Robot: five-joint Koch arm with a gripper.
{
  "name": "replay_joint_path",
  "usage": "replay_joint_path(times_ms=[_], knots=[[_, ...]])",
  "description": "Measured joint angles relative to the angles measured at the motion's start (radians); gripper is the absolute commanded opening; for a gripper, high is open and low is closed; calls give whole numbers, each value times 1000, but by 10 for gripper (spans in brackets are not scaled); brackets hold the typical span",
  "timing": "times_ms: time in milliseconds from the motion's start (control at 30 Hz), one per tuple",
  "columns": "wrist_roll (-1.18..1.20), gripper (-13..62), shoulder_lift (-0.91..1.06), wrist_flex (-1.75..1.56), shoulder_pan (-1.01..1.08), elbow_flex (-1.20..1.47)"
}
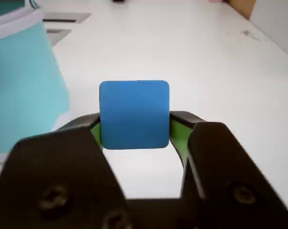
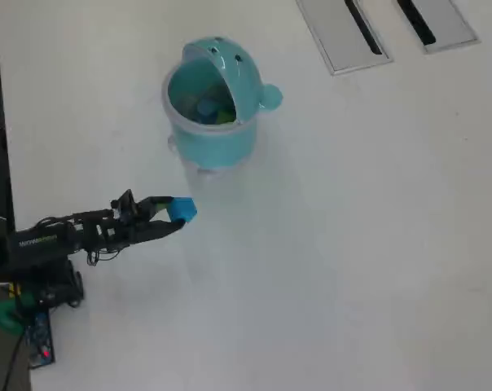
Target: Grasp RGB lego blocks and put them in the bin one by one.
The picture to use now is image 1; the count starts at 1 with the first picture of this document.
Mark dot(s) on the brown cardboard box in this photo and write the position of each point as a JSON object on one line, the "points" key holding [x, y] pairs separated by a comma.
{"points": [[244, 7]]}

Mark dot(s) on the blue cube block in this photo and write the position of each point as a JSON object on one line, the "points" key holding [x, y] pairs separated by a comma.
{"points": [[134, 114]]}

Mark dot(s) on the teal bin with dome lid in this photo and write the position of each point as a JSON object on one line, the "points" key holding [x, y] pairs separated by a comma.
{"points": [[20, 83]]}

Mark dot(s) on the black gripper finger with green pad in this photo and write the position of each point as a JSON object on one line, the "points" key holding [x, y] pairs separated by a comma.
{"points": [[225, 167], [51, 171]]}

